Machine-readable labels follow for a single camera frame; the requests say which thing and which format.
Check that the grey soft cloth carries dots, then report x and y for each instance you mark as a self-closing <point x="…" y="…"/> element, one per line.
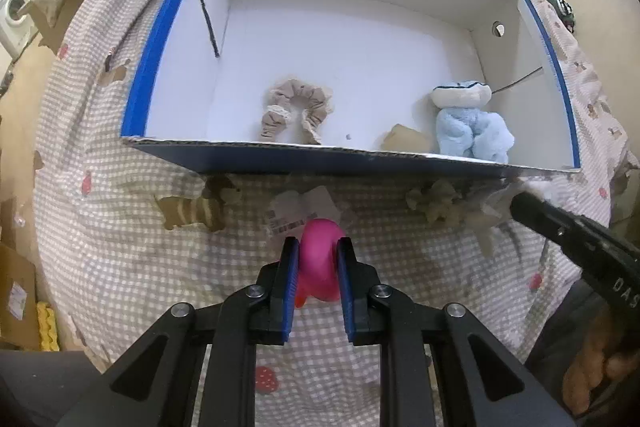
<point x="487" y="219"/>

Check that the pink scrunchie with tag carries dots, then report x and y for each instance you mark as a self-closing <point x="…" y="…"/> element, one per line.
<point x="320" y="257"/>

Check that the person's dark trousers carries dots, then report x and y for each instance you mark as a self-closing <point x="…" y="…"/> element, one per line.
<point x="555" y="332"/>

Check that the white cardboard box blue outside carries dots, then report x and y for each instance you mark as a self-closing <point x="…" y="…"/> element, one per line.
<point x="350" y="42"/>

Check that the yellow foam piece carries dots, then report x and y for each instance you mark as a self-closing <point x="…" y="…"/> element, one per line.
<point x="47" y="324"/>

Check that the brown cardboard box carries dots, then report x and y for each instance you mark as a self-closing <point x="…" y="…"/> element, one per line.
<point x="15" y="297"/>

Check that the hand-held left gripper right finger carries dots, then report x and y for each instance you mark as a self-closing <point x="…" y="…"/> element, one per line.
<point x="345" y="287"/>

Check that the white washing machine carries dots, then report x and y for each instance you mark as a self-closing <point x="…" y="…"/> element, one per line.
<point x="14" y="9"/>

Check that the black white patterned item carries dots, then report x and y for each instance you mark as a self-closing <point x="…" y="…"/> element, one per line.
<point x="563" y="6"/>

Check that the light blue fluffy scrunchie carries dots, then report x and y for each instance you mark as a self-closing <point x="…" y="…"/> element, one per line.
<point x="470" y="127"/>

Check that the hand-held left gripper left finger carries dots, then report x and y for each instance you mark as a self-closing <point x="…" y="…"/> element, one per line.
<point x="290" y="287"/>

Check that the white paper tags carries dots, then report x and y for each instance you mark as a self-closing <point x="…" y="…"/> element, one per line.
<point x="297" y="207"/>

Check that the checked printed blanket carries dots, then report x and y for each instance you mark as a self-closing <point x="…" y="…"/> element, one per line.
<point x="150" y="177"/>

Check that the person's right hand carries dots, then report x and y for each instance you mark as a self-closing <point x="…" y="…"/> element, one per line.
<point x="595" y="367"/>

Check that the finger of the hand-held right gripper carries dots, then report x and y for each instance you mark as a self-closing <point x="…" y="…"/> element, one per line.
<point x="545" y="217"/>

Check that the olive ruffled scrunchie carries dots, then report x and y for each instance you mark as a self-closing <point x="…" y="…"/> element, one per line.
<point x="437" y="202"/>

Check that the beige striped scrunchie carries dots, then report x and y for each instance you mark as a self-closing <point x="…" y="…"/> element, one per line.
<point x="310" y="99"/>

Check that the tan soft pad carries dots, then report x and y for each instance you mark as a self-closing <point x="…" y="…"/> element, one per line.
<point x="405" y="139"/>

